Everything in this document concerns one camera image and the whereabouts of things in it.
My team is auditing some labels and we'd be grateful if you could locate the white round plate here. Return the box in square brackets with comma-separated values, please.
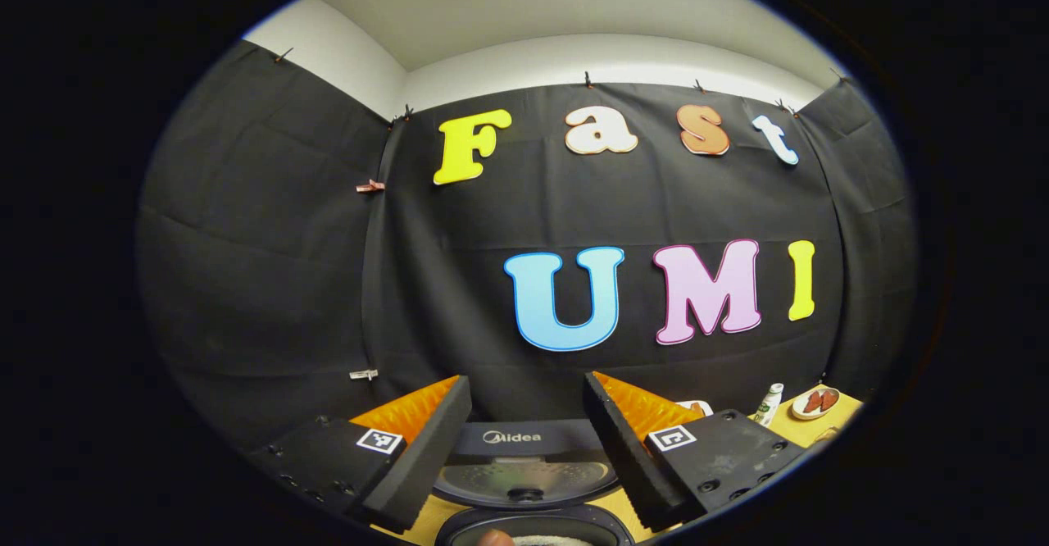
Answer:
[791, 386, 841, 421]

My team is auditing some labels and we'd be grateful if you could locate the black backdrop cloth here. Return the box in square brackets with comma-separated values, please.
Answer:
[135, 38, 917, 465]

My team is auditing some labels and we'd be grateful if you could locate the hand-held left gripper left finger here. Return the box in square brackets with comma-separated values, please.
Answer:
[246, 374, 473, 535]

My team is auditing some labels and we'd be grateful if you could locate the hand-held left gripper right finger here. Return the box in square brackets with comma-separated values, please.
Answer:
[582, 371, 808, 533]

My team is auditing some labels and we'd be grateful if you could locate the white milk bottle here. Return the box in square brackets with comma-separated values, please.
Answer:
[754, 383, 785, 427]

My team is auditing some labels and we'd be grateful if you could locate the dark grey rice cooker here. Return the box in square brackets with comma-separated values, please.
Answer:
[433, 419, 636, 546]

